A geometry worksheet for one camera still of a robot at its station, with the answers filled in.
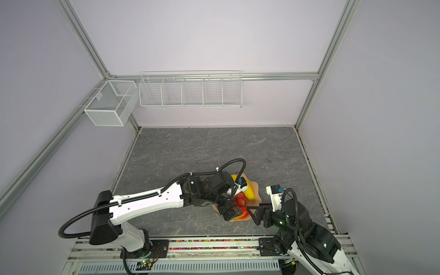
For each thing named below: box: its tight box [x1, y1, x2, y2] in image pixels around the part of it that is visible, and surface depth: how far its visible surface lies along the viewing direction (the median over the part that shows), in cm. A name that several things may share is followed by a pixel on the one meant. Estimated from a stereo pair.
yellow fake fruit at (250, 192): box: [244, 181, 255, 201], surface depth 84 cm
